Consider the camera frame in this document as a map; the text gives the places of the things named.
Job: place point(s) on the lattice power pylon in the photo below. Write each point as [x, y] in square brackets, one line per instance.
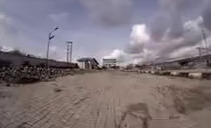
[204, 38]

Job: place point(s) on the grey asphalt road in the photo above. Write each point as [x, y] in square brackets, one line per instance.
[208, 70]

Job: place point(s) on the black and white striped kerb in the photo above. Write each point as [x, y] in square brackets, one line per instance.
[194, 75]

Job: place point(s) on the long road bridge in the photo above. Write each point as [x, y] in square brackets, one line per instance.
[193, 60]

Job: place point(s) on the street lamp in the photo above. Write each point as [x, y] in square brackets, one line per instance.
[48, 48]

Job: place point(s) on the dark long wall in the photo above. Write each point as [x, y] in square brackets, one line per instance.
[26, 60]

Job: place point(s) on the strip of stone rubble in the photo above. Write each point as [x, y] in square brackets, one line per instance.
[26, 73]

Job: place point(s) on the small roofed building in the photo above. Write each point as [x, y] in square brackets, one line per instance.
[88, 62]

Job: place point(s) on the pale boxy building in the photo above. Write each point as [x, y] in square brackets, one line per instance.
[109, 62]

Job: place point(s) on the grey brick paved path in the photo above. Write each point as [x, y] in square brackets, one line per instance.
[93, 96]

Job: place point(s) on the twin-pole power mast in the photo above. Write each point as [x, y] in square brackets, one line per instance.
[67, 51]

